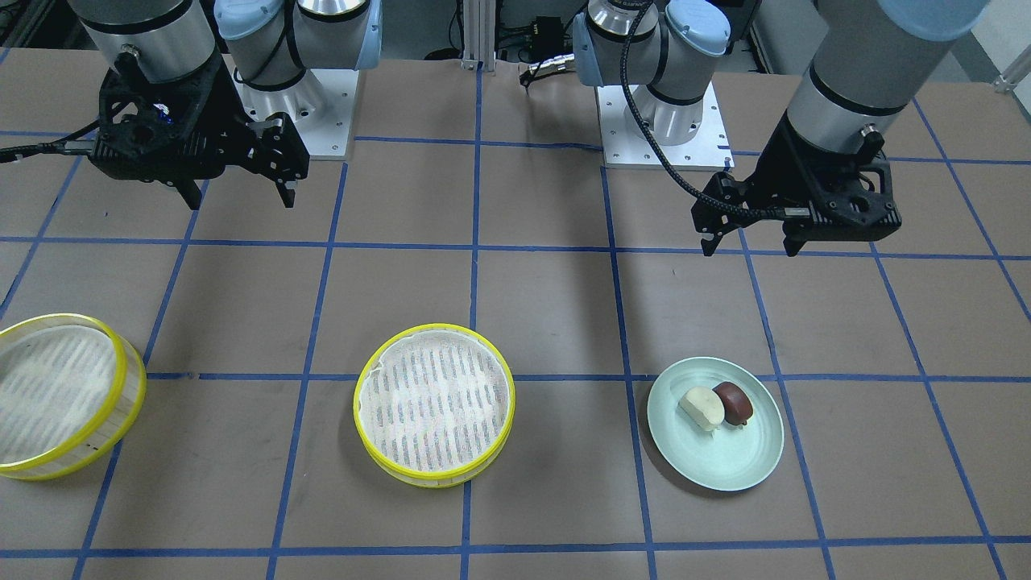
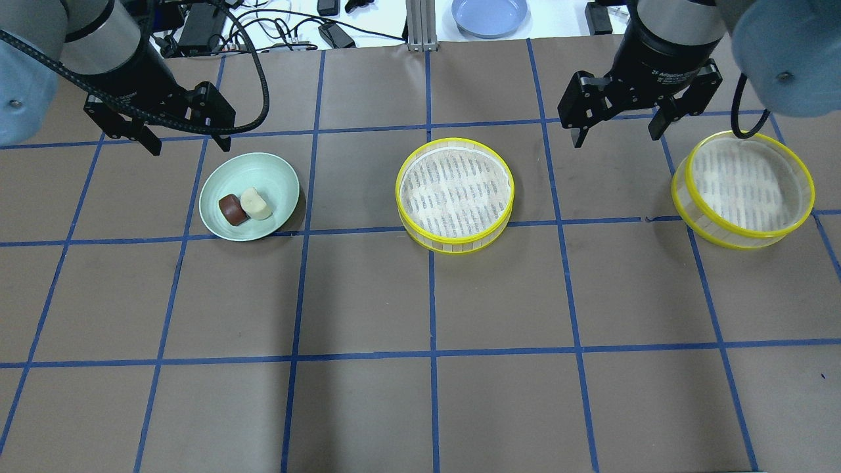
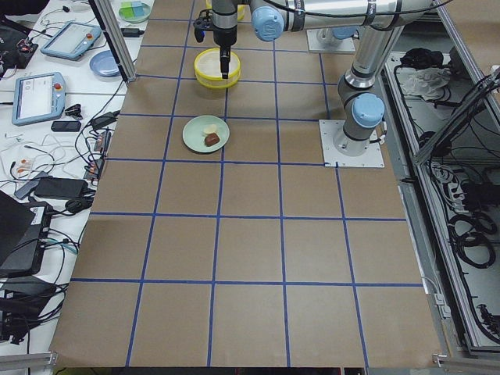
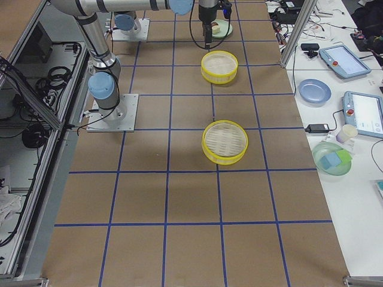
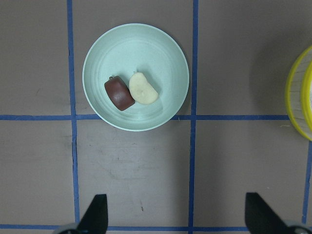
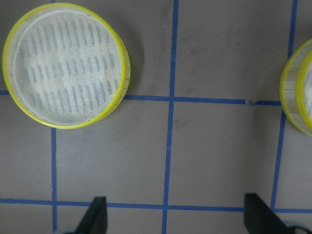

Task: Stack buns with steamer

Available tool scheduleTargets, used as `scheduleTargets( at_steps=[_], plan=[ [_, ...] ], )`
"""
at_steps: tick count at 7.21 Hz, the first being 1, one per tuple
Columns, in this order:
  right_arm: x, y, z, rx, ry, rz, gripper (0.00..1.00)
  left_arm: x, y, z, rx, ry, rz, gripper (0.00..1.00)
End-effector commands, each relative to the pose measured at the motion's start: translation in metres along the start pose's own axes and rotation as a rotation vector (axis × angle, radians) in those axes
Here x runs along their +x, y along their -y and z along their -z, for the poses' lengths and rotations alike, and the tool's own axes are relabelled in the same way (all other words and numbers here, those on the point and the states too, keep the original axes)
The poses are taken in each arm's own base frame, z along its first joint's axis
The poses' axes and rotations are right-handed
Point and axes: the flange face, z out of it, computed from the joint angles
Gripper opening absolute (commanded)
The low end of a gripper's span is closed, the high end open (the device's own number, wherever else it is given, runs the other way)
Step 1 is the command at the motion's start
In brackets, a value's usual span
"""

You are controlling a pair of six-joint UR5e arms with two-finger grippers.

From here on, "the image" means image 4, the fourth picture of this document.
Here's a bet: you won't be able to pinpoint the green sponge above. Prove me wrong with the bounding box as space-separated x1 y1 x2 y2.
335 149 352 164

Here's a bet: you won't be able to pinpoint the yellow bamboo steamer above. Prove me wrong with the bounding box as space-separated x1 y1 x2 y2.
202 120 249 166
200 50 238 85

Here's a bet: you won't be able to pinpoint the aluminium frame post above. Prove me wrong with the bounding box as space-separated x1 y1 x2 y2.
280 0 317 68

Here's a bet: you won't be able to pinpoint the black power adapter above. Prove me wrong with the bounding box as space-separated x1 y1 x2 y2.
305 124 330 134

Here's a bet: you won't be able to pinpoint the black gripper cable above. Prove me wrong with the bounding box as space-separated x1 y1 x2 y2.
189 0 234 50

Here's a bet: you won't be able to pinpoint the blue plate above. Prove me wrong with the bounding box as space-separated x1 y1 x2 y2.
298 78 332 107

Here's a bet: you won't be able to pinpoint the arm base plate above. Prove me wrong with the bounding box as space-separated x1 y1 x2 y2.
86 94 139 133
112 18 150 42

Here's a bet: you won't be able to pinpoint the black webcam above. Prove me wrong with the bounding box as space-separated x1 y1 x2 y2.
300 43 320 59

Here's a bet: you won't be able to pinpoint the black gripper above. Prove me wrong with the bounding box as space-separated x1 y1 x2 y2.
199 0 218 50

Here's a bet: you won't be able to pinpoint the lower blue teach pendant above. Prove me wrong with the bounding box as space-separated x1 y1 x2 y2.
342 91 382 139

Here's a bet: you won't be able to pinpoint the blue sponge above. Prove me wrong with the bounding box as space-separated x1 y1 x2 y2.
319 152 340 170

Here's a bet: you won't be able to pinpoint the light green plate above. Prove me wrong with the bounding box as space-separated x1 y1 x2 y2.
211 19 233 38

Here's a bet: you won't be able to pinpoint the white paper cup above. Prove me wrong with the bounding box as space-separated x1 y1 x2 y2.
336 124 358 143

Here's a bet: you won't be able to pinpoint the green translucent bowl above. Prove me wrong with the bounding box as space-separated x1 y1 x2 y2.
312 142 352 176

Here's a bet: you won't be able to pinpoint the upper blue teach pendant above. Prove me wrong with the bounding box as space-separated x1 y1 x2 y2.
318 45 371 79

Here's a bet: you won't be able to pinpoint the coiled black cables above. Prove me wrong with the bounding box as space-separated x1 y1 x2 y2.
35 65 72 96

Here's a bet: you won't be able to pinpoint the blue teach pendant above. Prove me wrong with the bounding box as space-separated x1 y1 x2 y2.
318 45 371 79
342 91 382 139

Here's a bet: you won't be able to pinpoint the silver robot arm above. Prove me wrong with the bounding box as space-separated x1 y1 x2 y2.
111 1 221 50
51 1 193 125

